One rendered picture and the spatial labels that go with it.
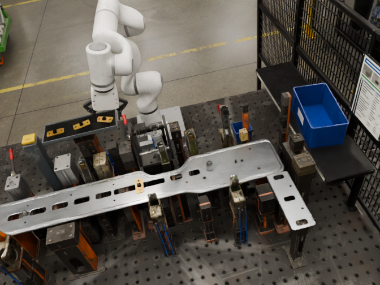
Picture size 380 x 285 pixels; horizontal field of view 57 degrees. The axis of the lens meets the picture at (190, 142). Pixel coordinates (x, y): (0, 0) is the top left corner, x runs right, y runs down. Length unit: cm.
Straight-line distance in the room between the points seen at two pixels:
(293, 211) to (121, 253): 86
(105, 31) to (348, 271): 141
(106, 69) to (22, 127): 290
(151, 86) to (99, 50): 72
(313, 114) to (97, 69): 110
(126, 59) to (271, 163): 82
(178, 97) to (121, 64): 251
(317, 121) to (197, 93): 210
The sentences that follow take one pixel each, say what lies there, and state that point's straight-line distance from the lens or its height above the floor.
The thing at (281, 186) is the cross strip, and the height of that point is 100.
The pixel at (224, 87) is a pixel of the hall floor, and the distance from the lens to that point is 376.
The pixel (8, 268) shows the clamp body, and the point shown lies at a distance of 171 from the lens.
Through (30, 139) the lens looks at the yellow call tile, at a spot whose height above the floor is 116.
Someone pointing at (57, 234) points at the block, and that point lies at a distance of 161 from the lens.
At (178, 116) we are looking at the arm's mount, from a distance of 225.
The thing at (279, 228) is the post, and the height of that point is 70.
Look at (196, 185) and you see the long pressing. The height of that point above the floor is 100.
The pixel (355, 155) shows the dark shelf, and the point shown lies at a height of 103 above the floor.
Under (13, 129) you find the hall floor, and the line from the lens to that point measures 412.
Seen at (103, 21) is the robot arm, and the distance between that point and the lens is 141.
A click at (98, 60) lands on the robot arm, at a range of 124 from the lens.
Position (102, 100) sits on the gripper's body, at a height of 148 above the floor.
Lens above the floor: 225
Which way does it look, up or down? 45 degrees down
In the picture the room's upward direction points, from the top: 11 degrees counter-clockwise
